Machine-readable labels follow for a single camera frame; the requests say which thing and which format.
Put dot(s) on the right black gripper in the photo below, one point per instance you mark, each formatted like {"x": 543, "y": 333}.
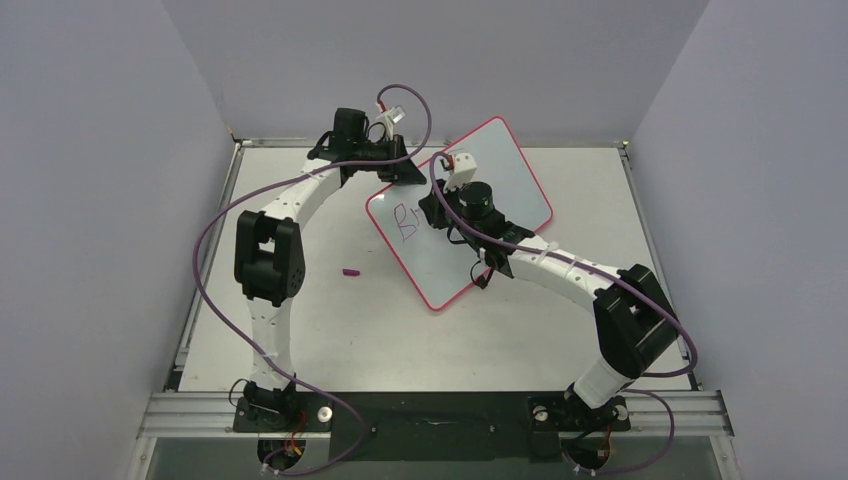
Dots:
{"x": 439, "y": 210}

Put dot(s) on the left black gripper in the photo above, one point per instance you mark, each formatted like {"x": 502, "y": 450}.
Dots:
{"x": 406, "y": 173}

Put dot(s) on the pink-framed whiteboard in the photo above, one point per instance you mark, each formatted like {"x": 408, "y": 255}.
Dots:
{"x": 438, "y": 270}

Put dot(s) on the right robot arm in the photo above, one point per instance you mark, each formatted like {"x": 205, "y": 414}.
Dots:
{"x": 629, "y": 307}

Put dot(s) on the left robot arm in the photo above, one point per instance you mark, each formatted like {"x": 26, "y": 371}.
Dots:
{"x": 269, "y": 255}

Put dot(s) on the black whiteboard clip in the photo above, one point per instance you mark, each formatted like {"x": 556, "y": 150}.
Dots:
{"x": 482, "y": 281}

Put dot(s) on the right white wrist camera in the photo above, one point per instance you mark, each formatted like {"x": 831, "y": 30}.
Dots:
{"x": 461, "y": 168}

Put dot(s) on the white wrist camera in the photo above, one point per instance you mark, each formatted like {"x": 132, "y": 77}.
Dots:
{"x": 389, "y": 119}
{"x": 461, "y": 168}

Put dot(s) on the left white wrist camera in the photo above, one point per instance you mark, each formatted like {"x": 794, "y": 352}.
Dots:
{"x": 389, "y": 119}

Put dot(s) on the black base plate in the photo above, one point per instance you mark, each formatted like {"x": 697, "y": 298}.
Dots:
{"x": 435, "y": 426}

